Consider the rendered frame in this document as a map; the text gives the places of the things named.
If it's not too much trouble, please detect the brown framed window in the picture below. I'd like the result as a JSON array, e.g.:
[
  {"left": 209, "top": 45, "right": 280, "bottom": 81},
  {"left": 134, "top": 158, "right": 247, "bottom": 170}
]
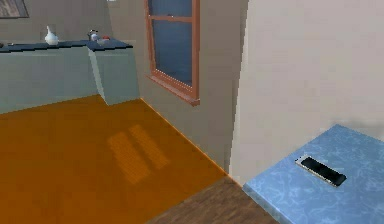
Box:
[{"left": 143, "top": 0, "right": 201, "bottom": 107}]

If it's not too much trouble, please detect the black remote control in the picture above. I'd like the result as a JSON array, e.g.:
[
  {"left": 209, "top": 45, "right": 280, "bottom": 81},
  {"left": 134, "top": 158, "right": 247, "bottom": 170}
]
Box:
[{"left": 294, "top": 155, "right": 348, "bottom": 188}]

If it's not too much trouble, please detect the pale green kitchen counter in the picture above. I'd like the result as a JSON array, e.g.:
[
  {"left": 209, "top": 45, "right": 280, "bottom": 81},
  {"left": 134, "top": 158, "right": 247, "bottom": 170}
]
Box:
[{"left": 0, "top": 38, "right": 141, "bottom": 115}]

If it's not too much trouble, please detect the blue marbled table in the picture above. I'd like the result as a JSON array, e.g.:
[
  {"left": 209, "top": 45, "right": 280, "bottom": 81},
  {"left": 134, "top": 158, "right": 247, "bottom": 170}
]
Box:
[{"left": 242, "top": 123, "right": 384, "bottom": 224}]

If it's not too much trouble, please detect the white vase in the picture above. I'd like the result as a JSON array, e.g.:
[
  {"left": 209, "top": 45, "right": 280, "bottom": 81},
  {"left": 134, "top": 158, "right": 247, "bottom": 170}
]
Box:
[{"left": 44, "top": 25, "right": 60, "bottom": 46}]

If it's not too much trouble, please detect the framed wall picture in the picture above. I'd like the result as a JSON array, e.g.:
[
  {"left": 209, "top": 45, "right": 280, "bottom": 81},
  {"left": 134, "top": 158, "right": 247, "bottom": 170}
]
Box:
[{"left": 0, "top": 0, "right": 30, "bottom": 19}]

